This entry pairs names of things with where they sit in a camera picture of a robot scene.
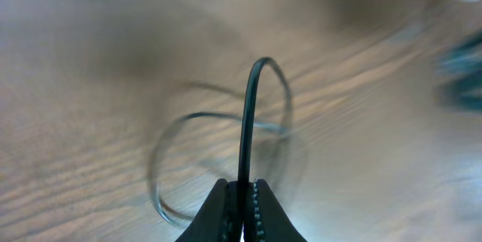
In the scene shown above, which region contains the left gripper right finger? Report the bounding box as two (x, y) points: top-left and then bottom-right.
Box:
(244, 179), (307, 242)

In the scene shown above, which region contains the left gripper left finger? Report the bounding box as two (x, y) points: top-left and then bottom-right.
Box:
(175, 179), (228, 242)

